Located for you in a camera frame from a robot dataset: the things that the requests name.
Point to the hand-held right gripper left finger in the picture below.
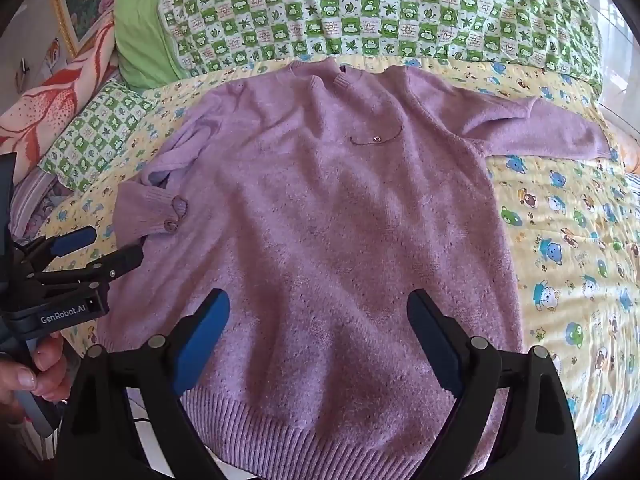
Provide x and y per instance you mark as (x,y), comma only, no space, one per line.
(200,340)

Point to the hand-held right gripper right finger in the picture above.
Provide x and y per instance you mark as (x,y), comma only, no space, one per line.
(432,335)

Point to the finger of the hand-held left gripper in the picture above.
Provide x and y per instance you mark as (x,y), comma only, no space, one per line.
(117,262)
(75,241)

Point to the purple knitted sweater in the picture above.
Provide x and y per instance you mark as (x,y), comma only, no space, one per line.
(325,210)

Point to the person's left hand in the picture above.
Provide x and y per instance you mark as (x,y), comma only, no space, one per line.
(20,379)

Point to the purple striped sheet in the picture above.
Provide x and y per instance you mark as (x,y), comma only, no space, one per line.
(35,195)

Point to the green checkered pillow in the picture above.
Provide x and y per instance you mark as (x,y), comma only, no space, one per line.
(95,135)

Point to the pink floral pillow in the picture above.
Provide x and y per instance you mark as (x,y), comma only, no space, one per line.
(45,105)

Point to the yellow cartoon animal blanket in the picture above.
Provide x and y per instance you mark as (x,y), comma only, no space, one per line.
(565,260)

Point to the plain green cloth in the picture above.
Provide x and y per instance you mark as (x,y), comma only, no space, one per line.
(142,35)

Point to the green checkered quilt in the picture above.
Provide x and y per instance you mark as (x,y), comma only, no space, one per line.
(350,10)

